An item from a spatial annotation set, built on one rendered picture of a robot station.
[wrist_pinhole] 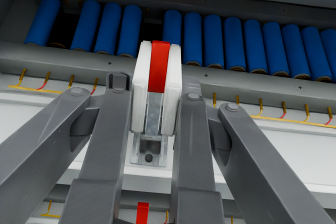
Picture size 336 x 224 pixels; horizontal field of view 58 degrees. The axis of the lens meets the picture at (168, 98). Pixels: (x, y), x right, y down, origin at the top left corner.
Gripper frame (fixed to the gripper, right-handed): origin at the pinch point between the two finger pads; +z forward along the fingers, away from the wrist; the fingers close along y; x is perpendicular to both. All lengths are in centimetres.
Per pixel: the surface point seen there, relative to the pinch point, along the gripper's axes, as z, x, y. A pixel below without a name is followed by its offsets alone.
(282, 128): 5.1, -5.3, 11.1
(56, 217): 9.4, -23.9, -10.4
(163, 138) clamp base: 1.7, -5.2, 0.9
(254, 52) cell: 10.4, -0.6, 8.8
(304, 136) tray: 5.1, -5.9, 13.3
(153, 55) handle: 2.4, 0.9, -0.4
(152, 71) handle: 2.3, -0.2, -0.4
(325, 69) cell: 9.4, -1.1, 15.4
